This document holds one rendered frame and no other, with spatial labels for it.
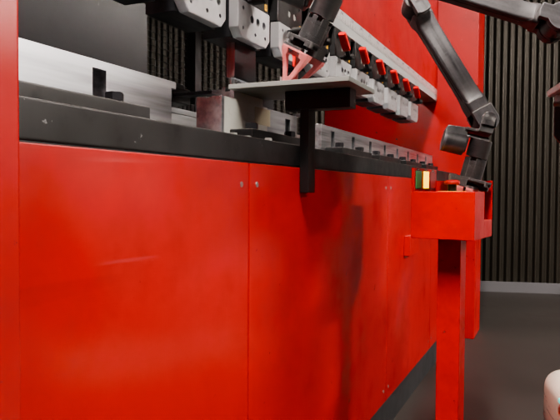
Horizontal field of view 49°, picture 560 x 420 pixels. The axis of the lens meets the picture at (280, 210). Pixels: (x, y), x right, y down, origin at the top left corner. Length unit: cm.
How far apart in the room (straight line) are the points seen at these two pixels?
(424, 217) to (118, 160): 98
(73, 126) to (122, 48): 115
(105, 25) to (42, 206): 118
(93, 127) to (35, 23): 90
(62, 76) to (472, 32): 281
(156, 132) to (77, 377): 33
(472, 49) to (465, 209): 199
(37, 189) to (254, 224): 51
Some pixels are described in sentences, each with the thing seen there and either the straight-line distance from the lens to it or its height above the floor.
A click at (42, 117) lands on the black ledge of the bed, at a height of 86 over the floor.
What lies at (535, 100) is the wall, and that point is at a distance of 519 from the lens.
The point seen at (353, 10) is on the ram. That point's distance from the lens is 208.
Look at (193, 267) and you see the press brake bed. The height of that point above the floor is 66.
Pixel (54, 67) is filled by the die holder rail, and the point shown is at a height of 94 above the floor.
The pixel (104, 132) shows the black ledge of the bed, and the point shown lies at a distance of 78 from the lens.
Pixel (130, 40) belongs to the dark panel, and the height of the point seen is 121.
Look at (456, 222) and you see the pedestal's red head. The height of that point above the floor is 70.
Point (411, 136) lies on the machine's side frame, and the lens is 347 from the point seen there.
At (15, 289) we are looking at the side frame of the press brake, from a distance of 55.
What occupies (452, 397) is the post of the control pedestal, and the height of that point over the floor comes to 24.
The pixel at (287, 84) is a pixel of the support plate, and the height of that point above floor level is 99.
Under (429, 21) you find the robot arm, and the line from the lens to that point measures 179.
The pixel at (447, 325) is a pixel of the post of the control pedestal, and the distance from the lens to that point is 170.
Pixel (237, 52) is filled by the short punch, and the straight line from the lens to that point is 138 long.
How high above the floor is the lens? 78
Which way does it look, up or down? 2 degrees down
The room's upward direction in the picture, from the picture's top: straight up
